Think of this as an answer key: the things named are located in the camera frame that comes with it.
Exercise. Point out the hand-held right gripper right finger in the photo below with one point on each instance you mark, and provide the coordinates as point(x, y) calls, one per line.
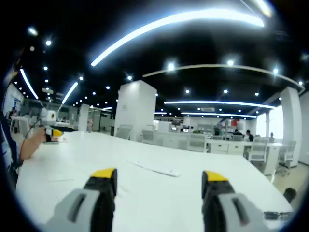
point(231, 210)

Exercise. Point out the ceiling air conditioner vent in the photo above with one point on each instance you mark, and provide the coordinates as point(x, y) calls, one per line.
point(207, 109)

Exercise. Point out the dark round object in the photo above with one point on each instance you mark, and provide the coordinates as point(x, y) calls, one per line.
point(289, 195)

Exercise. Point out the white mesh office chair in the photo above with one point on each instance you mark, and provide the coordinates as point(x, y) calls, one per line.
point(124, 131)
point(288, 154)
point(257, 151)
point(197, 142)
point(148, 136)

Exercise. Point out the curved grey ceiling rail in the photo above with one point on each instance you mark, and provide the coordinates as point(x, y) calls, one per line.
point(217, 65)

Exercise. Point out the black flat object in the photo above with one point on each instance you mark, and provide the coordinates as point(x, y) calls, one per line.
point(66, 128)

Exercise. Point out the red wall panel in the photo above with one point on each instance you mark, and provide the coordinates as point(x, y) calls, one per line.
point(234, 122)

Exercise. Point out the long bright ceiling light strip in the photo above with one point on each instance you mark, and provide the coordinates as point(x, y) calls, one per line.
point(154, 24)

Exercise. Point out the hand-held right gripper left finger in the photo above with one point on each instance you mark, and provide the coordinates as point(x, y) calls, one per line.
point(79, 207)

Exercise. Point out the person's left hand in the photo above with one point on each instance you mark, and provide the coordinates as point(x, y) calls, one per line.
point(41, 135)

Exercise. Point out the dark flat device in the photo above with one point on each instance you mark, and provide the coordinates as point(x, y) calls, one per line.
point(277, 215)

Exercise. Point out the curved ceiling light strip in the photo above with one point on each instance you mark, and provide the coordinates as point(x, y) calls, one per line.
point(217, 102)
point(217, 114)

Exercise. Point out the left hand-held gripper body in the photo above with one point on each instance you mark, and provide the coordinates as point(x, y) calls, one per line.
point(47, 118)

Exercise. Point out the white square pillar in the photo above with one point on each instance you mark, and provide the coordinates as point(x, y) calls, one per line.
point(135, 111)
point(292, 125)

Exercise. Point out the long white socket holder strip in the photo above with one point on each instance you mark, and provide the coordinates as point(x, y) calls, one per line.
point(159, 169)

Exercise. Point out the white desk with drawers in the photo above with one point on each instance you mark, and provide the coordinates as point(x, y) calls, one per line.
point(227, 148)

